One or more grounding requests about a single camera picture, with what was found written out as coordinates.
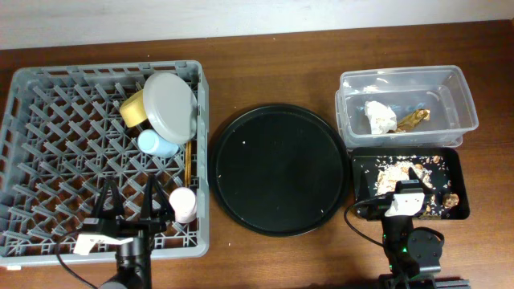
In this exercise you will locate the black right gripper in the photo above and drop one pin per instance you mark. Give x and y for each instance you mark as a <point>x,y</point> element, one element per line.
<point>412,189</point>

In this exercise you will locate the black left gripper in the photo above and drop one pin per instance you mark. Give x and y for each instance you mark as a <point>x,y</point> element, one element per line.
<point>131,224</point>

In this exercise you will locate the peanut shells and rice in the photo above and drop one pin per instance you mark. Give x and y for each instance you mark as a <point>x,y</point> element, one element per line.
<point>397,172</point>

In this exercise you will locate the pink plastic cup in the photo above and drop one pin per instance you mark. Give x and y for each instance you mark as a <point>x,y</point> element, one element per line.
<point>184,203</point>

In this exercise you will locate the light blue plastic cup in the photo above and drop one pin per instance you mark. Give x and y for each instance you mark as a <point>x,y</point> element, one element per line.
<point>150,142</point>

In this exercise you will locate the white paper napkin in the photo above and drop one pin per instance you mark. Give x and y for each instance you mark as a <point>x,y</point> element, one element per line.
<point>382,118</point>

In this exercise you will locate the yellow plastic bowl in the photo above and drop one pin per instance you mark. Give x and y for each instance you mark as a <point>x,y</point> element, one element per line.
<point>133,110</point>

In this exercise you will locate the pale grey round plate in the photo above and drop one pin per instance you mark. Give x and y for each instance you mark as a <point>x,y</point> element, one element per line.
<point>171,107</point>

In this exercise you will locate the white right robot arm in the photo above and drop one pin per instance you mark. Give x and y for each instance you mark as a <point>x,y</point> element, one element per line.
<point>413,253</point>

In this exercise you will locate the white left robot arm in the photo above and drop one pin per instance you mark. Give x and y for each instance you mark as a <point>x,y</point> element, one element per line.
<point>133,261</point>

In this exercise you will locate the grey dishwasher rack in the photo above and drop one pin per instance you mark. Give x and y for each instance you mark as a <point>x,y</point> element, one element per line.
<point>62,135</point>

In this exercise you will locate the black rectangular tray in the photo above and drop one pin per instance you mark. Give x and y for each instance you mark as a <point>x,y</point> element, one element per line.
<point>458,168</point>

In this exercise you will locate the brown food wrapper scrap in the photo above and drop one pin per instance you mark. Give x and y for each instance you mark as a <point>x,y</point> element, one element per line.
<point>408,123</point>

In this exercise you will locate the clear plastic bin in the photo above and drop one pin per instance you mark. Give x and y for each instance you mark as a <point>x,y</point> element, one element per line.
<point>443,90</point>

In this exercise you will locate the round black tray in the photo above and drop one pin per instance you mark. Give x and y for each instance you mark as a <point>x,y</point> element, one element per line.
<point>279,170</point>

